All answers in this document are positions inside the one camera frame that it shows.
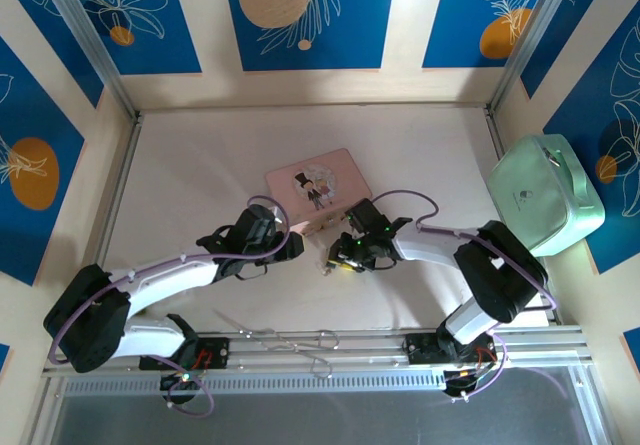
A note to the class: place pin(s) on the mint green zip case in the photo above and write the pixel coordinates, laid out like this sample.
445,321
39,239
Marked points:
545,195

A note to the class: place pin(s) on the small metal key bunch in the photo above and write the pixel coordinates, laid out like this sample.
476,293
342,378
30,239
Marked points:
322,266

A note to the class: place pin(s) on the aluminium mounting rail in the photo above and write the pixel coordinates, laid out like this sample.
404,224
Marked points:
350,352

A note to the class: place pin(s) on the brass padlock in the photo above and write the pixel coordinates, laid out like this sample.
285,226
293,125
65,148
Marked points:
329,222

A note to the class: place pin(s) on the aluminium frame post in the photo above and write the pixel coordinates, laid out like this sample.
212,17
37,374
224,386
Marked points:
90,40
525,40

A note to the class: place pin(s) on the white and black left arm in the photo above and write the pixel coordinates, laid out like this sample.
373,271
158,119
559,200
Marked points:
150,285

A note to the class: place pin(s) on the thin metal forceps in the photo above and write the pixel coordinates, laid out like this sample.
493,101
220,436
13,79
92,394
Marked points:
260,335

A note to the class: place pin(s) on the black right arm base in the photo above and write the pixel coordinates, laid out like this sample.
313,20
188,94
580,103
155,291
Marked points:
425,347

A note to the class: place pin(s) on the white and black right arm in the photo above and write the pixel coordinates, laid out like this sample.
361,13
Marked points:
480,265

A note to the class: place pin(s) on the pink box with cartoon couple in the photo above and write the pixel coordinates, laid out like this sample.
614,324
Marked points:
320,180

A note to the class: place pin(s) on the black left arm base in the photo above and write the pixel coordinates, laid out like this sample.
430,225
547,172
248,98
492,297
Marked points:
210,352

